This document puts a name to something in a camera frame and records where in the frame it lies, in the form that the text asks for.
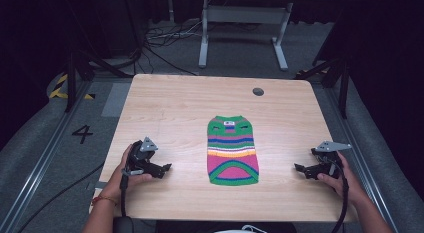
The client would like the person's left hand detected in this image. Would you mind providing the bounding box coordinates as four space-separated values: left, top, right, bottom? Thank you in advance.
100 144 153 205

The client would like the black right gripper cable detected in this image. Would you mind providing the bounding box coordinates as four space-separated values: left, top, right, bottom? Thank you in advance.
328 156 351 233

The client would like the person's right hand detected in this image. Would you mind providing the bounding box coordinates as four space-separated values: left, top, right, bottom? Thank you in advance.
317 151 368 208

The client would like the red bracelet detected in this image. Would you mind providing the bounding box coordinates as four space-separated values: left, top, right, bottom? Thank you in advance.
90 195 118 207

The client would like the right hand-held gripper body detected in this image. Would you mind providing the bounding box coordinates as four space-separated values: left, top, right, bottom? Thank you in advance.
310 140 353 180

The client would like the striped knitted pet sweater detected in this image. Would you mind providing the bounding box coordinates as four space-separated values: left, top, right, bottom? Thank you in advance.
206 115 260 187

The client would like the grey metal floor rail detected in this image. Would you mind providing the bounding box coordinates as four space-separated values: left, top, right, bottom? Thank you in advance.
324 82 400 233
0 80 92 233

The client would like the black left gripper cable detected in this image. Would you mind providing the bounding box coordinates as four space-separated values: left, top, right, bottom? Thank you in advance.
119 172 131 218

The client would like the white object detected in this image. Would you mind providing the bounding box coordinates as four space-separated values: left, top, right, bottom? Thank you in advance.
213 224 268 233

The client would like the white metal desk frame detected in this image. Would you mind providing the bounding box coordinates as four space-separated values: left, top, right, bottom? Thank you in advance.
198 0 295 72

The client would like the black metal stand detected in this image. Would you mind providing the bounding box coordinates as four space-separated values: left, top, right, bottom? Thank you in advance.
64 48 135 114
294 57 352 120

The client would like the thin black floor cable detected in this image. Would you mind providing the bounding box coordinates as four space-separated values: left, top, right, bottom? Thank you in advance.
16 162 106 233

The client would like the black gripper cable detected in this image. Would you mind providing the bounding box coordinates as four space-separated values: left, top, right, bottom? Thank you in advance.
119 172 131 218
328 156 351 233

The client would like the bundle of floor cables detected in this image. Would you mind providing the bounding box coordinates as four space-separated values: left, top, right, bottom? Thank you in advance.
143 18 205 77

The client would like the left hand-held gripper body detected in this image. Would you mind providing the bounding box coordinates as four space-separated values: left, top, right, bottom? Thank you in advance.
121 136 163 177

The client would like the yellow black hazard tape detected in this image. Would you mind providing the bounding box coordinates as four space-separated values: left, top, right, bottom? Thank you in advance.
48 73 96 101

